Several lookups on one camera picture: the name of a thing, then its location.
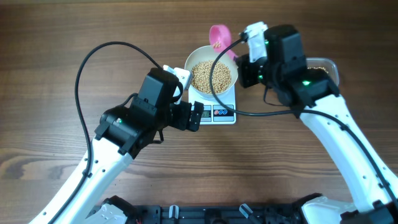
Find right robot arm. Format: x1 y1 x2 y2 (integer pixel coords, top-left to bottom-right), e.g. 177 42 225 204
236 22 397 223

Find soybeans pile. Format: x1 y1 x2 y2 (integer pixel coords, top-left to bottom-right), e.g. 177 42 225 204
308 67 329 74

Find black cable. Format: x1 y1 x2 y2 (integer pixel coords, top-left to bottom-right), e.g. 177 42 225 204
208 34 398 209
46 41 164 224

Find white digital kitchen scale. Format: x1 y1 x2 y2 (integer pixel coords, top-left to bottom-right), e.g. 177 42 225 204
188 86 237 125

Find pink plastic measuring scoop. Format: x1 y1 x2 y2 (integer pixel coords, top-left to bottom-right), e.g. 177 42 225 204
209 24 232 53

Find clear plastic container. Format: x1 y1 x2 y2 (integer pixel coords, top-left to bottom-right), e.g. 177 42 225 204
307 57 340 86

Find right black cable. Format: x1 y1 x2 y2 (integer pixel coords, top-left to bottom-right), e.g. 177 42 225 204
208 34 398 209

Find white bowl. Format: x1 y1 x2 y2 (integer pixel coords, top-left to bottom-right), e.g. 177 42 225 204
185 45 238 98

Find left black cable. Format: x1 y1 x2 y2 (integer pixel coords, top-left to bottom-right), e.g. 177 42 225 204
46 41 164 224

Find soybeans in bowl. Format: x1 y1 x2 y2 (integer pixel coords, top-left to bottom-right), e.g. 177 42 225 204
192 60 231 94

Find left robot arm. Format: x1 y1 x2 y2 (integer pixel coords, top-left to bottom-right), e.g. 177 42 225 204
32 66 204 223

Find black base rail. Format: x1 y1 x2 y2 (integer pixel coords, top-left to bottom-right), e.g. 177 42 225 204
131 204 303 224

